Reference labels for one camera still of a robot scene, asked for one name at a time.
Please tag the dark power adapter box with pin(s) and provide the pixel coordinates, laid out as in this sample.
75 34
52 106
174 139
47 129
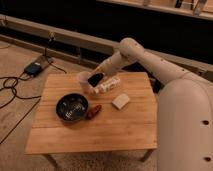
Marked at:
33 69

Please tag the brown red small object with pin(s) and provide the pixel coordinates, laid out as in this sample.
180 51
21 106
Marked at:
92 112

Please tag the white plastic bottle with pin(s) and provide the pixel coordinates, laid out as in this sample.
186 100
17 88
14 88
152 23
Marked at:
107 85

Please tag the dark round bowl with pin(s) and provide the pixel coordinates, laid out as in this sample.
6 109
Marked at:
72 107

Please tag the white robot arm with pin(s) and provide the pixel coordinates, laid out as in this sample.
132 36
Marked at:
184 111

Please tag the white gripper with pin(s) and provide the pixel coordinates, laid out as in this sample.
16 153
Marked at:
106 69

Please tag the wooden table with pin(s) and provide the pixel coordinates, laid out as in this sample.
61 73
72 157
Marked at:
134 127

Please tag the black eraser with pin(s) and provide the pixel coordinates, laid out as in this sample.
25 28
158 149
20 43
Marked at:
95 79

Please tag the white rectangular block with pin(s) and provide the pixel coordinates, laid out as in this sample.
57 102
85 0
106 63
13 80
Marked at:
120 101

